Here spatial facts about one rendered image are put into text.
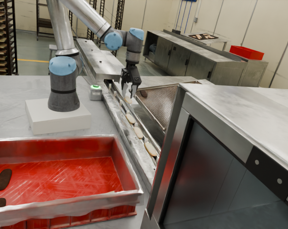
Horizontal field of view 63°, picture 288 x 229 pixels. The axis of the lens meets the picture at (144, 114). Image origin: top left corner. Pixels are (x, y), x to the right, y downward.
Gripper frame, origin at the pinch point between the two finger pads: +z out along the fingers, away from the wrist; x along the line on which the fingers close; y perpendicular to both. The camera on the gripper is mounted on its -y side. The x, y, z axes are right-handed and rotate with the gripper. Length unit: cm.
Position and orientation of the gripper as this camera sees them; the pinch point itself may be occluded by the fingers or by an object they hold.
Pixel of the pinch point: (128, 97)
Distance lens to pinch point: 129.0
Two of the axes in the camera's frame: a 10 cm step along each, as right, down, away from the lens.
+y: -3.6, -4.6, 8.2
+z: -1.8, 8.9, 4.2
